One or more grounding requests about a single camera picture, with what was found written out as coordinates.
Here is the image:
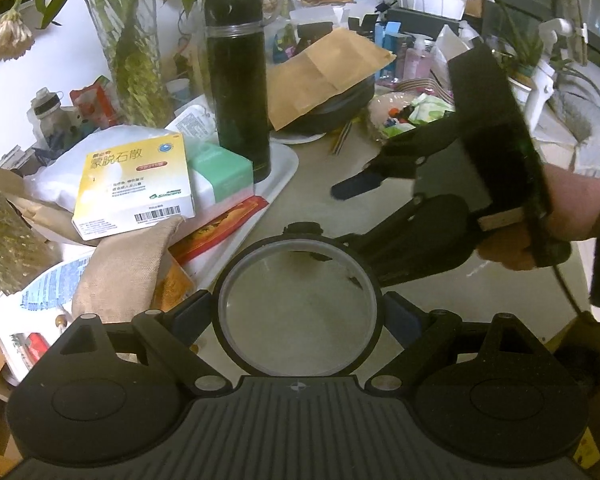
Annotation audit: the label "black zip case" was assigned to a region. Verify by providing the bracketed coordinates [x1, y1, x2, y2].
[275, 77, 376, 136]

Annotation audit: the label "white plate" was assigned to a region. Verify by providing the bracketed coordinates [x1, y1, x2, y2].
[272, 131, 327, 146]

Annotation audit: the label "small clear water bottle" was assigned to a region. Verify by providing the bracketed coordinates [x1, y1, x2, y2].
[30, 87, 70, 147]

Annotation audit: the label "yellow tester device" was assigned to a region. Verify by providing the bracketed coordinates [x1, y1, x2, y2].
[575, 430, 600, 471]

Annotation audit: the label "blue box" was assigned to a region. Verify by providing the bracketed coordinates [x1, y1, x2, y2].
[380, 22, 406, 51]

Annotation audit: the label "green wet wipes pack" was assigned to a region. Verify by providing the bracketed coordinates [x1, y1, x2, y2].
[410, 97, 453, 123]

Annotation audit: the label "white gimbal tripod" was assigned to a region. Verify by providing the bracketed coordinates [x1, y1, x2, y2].
[525, 19, 588, 131]

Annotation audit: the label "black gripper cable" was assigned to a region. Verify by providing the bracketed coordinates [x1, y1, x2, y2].
[552, 264, 587, 317]

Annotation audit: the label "brown paper envelope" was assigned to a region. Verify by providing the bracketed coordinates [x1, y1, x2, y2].
[267, 27, 397, 131]

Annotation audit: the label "striped ribbon strips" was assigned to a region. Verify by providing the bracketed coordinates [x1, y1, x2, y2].
[330, 120, 357, 156]

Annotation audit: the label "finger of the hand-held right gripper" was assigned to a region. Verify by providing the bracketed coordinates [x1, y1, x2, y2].
[347, 196, 426, 266]
[332, 157, 426, 201]

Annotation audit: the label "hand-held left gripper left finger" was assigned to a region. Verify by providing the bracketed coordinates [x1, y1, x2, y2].
[30, 290, 233, 396]

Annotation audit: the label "black thermos flask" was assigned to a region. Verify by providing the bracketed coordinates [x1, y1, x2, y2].
[204, 0, 272, 183]

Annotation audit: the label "white plastic bag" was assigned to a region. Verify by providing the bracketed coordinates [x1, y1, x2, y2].
[430, 25, 481, 86]

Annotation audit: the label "green and white box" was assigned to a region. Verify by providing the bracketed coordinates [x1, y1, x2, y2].
[187, 142, 256, 206]

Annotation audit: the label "red orange flat packet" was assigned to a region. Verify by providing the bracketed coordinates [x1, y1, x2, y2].
[170, 195, 270, 266]

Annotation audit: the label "round snack basket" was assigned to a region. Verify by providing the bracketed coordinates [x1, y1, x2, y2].
[367, 90, 456, 142]

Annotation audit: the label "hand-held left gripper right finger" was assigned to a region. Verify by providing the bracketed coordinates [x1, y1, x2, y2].
[365, 291, 556, 395]

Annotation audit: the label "round glass lens filter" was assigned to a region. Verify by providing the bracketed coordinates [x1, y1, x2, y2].
[211, 235, 383, 376]

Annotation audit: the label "white tray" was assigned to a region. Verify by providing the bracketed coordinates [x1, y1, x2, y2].
[0, 140, 300, 391]

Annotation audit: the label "burlap drawstring pouch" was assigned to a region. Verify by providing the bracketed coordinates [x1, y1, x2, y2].
[72, 217, 183, 323]

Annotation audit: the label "brown cardboard box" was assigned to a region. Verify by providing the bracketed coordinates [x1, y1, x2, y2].
[545, 310, 600, 471]

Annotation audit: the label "dried flowers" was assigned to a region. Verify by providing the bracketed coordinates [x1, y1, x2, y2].
[0, 10, 33, 58]

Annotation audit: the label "red tube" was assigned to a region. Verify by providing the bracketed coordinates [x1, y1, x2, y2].
[27, 332, 51, 358]

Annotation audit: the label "grey fringed blanket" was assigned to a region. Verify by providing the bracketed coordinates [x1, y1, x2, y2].
[535, 90, 600, 176]

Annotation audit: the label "potted green plant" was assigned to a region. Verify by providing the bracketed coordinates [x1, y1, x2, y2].
[497, 5, 548, 83]

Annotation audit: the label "yellow medicine box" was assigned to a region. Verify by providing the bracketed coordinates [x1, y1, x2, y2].
[71, 135, 197, 241]

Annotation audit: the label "pink bottle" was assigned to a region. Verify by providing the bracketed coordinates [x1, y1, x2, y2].
[405, 35, 433, 78]

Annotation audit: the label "person's right hand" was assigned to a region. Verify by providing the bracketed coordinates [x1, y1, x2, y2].
[480, 164, 600, 272]

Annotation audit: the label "white blue printed bag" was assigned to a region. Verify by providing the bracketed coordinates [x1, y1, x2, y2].
[0, 255, 96, 313]

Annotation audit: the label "white medicine bag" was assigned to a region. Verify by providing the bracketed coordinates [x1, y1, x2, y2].
[30, 125, 181, 226]

